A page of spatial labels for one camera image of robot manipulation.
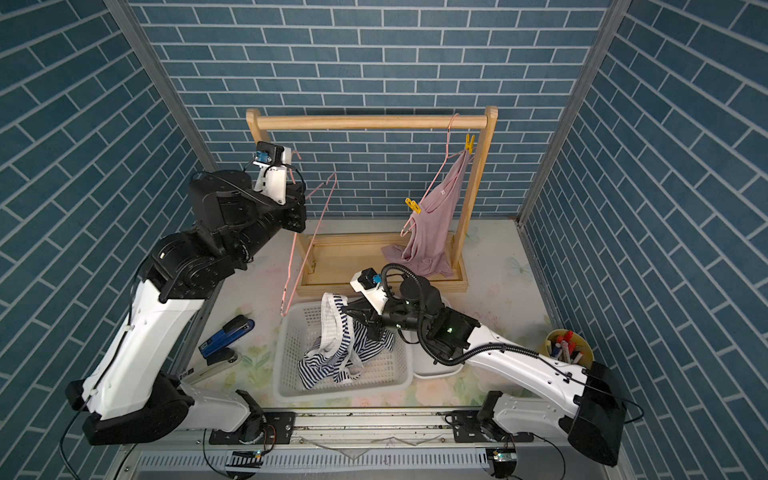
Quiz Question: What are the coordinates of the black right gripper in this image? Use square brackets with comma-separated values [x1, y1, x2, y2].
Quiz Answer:
[344, 296, 432, 342]

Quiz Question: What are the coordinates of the blue white striped tank top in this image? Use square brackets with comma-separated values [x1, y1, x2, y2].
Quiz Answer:
[298, 293, 396, 390]

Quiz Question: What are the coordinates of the pink wire hanger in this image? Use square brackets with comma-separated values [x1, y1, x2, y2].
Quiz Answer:
[279, 172, 338, 318]

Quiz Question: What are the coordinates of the pink tank top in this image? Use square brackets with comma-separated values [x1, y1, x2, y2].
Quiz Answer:
[382, 150, 472, 277]

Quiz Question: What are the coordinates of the pink hanger with pink top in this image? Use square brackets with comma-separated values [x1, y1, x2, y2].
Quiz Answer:
[417, 113, 460, 209]

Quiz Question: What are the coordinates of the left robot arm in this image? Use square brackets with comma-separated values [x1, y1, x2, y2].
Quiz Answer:
[66, 170, 306, 446]

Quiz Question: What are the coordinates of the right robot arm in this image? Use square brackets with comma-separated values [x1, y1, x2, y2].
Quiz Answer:
[346, 263, 630, 467]

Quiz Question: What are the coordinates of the wooden clothes rack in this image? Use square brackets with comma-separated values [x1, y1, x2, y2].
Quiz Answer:
[246, 106, 499, 298]

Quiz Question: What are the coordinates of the white plastic basket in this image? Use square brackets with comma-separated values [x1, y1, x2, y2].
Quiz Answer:
[273, 301, 413, 403]

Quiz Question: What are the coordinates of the white plastic tray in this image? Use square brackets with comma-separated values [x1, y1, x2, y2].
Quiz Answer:
[404, 331, 463, 380]

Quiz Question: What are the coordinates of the yellow clothespin lower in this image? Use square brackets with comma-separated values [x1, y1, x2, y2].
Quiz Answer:
[405, 198, 422, 214]

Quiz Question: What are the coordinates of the yellow clothespin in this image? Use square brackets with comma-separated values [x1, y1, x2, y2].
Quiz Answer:
[405, 198, 422, 214]
[465, 134, 476, 155]

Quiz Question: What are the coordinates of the blue stapler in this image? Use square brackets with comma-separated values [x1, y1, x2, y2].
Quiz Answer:
[198, 315, 255, 359]

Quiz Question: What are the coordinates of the white stapler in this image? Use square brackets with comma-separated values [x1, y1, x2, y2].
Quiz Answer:
[179, 347, 242, 385]

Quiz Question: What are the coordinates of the yellow clothespin upper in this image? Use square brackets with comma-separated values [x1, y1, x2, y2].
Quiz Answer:
[465, 134, 476, 155]

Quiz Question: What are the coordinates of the yellow cup with pens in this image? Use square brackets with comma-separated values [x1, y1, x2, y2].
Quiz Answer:
[539, 329, 594, 369]

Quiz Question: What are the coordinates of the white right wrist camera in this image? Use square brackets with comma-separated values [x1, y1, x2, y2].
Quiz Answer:
[350, 268, 388, 314]

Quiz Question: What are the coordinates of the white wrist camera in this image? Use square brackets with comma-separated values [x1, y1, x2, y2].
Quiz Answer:
[251, 141, 292, 205]
[350, 268, 388, 314]

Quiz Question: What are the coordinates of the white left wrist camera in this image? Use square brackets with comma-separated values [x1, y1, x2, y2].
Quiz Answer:
[251, 141, 292, 205]

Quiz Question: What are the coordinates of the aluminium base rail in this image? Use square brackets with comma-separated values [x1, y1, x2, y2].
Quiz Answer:
[105, 396, 633, 479]

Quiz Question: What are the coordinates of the aluminium corner post left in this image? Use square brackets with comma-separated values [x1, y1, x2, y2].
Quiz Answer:
[104, 0, 218, 171]

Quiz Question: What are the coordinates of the aluminium corner post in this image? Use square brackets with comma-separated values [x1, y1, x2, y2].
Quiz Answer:
[517, 0, 631, 228]
[104, 0, 218, 171]

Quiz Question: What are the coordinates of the aluminium corner post right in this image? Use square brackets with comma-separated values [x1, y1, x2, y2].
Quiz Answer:
[517, 0, 631, 228]

